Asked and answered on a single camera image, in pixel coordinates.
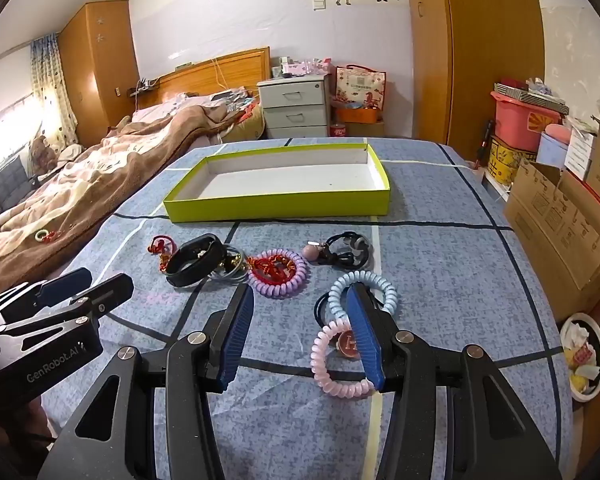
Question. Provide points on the large open cardboard box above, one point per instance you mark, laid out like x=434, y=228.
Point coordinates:
x=545, y=220

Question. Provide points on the grey drawer cabinet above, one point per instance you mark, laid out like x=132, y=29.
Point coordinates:
x=292, y=110

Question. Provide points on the red soda can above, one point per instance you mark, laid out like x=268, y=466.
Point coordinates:
x=338, y=131

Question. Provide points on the pink storage bin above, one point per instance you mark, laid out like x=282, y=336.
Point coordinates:
x=517, y=120

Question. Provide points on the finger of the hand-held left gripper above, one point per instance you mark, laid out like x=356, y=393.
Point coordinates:
x=65, y=284
x=111, y=290

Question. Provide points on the black wristband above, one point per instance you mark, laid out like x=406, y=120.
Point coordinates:
x=180, y=265

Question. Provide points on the narrow wooden wardrobe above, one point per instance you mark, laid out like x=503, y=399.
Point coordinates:
x=100, y=75

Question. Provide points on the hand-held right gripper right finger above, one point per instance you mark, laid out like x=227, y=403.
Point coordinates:
x=366, y=335

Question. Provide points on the striped tray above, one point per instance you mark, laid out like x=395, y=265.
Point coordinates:
x=530, y=96

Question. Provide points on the yellow patterned box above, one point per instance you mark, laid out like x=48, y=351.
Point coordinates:
x=505, y=162

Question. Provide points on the white light switch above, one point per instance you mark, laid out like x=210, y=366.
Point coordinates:
x=319, y=4

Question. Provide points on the power strip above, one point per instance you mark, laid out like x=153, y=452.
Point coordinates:
x=142, y=86

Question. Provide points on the brown teddy bear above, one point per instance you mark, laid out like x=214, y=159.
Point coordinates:
x=42, y=152

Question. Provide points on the orange box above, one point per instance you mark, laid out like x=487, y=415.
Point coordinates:
x=355, y=115

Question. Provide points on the bed with brown blanket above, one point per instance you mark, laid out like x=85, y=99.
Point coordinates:
x=80, y=180

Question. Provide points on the light blue tin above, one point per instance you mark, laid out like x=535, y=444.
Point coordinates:
x=550, y=150

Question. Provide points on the red gift bag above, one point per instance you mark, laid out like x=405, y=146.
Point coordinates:
x=360, y=85

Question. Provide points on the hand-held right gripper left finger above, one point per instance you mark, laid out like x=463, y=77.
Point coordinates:
x=234, y=332

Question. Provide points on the round pink badge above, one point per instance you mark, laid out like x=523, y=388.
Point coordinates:
x=347, y=344

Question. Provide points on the white carton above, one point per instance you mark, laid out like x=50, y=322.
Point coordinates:
x=580, y=155

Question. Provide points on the pink boxes on cabinet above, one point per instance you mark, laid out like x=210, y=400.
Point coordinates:
x=305, y=67

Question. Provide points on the pink ball charm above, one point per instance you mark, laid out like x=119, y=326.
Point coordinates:
x=311, y=252

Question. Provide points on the floral curtain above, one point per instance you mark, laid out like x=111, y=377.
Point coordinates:
x=50, y=90

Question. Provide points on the green shallow cardboard box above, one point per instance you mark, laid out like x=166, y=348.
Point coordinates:
x=280, y=205

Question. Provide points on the wooden headboard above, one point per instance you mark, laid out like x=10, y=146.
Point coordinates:
x=230, y=67

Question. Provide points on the large wooden wardrobe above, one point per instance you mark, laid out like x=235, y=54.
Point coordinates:
x=490, y=60

